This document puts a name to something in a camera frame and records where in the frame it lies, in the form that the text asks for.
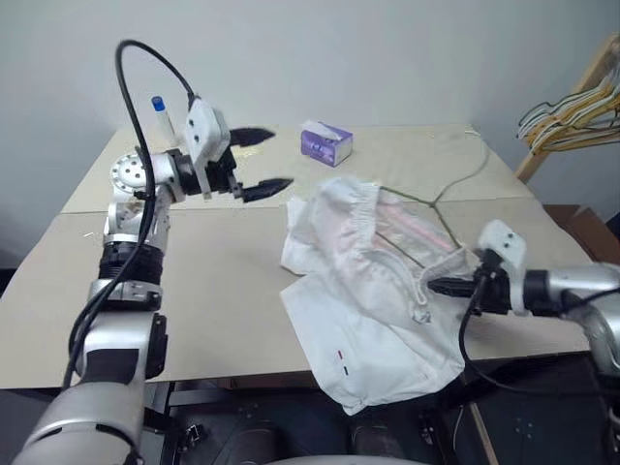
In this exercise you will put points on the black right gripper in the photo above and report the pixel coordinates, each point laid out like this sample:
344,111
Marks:
494,295

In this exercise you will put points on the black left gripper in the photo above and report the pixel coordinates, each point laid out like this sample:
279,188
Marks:
223,174

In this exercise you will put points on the white garment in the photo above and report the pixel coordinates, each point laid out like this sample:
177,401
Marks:
368,310

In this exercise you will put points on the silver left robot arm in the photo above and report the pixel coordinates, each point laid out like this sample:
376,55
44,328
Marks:
116,339

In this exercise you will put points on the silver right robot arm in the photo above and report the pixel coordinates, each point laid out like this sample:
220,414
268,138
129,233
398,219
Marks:
581,281

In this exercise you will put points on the purple tissue box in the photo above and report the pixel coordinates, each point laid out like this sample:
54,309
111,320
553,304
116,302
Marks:
324,147

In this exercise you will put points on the white bottle blue cap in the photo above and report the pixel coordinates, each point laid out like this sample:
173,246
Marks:
162,116

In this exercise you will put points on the brown cardboard box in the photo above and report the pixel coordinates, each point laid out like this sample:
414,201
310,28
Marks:
576,227

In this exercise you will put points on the clothes hangers on rack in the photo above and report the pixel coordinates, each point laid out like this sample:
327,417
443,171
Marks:
533,162

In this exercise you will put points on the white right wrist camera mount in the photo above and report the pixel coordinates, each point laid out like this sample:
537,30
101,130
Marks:
504,242

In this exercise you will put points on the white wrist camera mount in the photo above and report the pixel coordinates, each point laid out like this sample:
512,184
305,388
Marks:
504,242
201,121

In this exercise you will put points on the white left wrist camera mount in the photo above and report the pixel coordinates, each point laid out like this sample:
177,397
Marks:
201,121

